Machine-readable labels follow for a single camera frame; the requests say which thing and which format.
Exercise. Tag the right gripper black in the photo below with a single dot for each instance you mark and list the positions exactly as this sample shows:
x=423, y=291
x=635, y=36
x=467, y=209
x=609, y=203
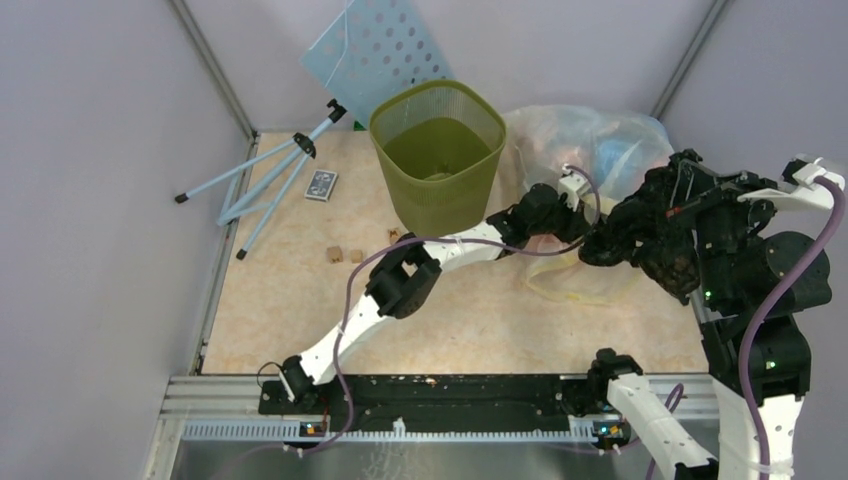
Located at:
x=698, y=187

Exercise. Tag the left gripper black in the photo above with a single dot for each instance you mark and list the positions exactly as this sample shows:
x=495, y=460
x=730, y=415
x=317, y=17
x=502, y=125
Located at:
x=576, y=227

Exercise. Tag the yellow translucent trash bag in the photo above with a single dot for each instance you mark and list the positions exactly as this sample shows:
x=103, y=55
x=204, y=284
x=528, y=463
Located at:
x=565, y=278

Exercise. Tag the black trash bag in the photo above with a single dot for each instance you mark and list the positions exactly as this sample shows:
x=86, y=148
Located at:
x=637, y=231

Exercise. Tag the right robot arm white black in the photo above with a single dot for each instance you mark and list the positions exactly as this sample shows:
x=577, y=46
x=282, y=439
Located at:
x=753, y=248

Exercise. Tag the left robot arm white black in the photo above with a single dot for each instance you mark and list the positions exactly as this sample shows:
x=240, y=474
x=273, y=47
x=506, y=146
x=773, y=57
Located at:
x=403, y=275

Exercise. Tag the clear trash bag with waste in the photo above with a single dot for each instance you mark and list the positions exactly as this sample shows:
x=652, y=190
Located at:
x=616, y=148

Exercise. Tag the green mesh trash bin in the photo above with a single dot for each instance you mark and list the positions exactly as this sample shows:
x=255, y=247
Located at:
x=438, y=146

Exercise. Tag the deck of playing cards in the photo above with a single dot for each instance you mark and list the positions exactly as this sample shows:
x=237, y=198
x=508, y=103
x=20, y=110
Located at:
x=321, y=185

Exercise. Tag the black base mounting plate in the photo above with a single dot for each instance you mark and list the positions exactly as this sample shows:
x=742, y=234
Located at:
x=519, y=403

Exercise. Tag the light blue perforated board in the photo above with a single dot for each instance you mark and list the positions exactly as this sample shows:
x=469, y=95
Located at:
x=373, y=51

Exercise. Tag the light blue tripod stand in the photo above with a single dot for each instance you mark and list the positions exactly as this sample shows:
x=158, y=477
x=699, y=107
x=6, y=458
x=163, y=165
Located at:
x=300, y=148

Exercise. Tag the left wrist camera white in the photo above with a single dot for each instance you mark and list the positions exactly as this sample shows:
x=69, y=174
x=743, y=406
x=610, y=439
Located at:
x=575, y=185

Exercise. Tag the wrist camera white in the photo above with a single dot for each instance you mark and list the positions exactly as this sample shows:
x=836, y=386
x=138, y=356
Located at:
x=798, y=191
x=575, y=185

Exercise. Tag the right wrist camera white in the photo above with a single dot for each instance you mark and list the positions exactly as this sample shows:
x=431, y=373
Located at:
x=798, y=191

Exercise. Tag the grey slotted cable duct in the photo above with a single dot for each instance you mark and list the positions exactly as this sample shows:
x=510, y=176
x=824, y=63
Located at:
x=293, y=431

